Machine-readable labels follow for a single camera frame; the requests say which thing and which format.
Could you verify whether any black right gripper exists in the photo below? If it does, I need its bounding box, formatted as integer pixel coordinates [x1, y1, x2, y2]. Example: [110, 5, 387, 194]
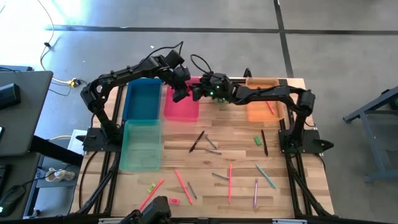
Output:
[192, 73, 234, 102]

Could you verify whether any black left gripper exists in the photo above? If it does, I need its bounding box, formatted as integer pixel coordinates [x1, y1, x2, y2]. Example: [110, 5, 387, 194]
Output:
[169, 65, 192, 103]

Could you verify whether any thick black pen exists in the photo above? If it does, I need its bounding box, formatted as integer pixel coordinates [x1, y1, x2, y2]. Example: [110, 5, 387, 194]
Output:
[188, 130, 206, 154]

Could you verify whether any thin black pen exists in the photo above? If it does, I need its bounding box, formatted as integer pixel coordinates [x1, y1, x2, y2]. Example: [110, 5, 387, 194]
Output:
[261, 129, 269, 157]

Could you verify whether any coral pencil with orange eraser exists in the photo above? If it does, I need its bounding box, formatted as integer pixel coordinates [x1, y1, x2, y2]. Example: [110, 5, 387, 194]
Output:
[139, 178, 165, 212]
[174, 169, 194, 205]

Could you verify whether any teal pen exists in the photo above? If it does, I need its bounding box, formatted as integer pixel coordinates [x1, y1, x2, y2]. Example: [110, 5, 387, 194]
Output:
[255, 164, 277, 190]

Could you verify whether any pink plastic bin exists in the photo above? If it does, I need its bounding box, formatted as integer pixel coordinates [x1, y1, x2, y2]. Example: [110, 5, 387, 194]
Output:
[164, 77, 201, 122]

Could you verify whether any blue plastic bin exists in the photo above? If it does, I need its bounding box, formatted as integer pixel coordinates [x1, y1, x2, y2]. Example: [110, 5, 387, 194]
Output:
[122, 77, 164, 122]

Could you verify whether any teal plastic bin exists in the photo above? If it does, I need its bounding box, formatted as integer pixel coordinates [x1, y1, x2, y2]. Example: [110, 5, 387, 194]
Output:
[119, 119, 162, 172]

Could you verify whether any white box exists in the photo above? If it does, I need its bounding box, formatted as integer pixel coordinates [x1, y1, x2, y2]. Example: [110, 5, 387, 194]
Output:
[67, 129, 90, 156]

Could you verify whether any black desk leg bar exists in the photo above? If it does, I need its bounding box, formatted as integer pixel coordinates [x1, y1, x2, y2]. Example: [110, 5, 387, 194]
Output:
[30, 135, 85, 167]

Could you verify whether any grey desk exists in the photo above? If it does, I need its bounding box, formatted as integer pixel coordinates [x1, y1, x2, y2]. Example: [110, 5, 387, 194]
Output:
[0, 70, 54, 157]

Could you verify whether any black box device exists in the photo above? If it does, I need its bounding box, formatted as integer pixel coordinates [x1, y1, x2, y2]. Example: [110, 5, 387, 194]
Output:
[0, 83, 22, 110]

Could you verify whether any blue-grey metal stand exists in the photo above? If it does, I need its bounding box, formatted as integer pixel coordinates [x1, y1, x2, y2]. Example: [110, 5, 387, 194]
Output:
[343, 85, 398, 183]

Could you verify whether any black lower desk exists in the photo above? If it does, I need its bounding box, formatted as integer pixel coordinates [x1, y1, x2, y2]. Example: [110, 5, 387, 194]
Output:
[0, 152, 43, 220]

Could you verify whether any black computer mouse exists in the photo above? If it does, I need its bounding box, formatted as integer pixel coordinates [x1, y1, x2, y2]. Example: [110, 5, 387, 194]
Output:
[0, 185, 27, 217]

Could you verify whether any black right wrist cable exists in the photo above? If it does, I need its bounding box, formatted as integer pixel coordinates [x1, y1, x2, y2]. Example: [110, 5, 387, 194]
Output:
[189, 54, 216, 77]

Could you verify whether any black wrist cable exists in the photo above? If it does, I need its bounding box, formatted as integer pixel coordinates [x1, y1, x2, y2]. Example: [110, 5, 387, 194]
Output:
[189, 54, 216, 77]
[141, 40, 185, 65]

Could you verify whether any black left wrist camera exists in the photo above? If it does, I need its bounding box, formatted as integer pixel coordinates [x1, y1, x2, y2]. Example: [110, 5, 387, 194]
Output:
[164, 49, 185, 67]

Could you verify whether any black aluminium table frame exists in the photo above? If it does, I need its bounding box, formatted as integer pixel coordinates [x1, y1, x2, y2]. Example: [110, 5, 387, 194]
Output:
[70, 67, 336, 218]

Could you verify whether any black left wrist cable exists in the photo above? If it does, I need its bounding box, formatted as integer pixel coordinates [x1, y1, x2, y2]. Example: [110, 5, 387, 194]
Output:
[141, 40, 185, 65]

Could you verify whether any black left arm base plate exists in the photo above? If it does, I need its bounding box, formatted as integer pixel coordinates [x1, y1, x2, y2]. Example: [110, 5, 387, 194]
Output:
[75, 126, 123, 153]

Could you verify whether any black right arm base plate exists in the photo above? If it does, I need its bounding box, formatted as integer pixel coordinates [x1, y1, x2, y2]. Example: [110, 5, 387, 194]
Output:
[278, 129, 335, 155]

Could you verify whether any pale floor cable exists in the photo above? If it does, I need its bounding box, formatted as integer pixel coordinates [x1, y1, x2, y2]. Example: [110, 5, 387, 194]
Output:
[36, 0, 78, 86]

